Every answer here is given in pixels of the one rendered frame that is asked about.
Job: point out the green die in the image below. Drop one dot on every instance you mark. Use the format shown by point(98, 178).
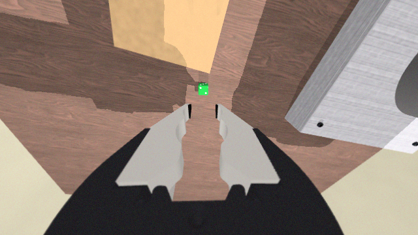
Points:
point(203, 88)

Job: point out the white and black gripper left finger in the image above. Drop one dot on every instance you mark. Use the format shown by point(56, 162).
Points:
point(153, 157)

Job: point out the tan flat mat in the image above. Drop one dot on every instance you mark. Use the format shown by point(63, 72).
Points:
point(184, 32)

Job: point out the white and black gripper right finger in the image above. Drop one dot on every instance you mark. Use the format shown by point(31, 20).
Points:
point(270, 176)

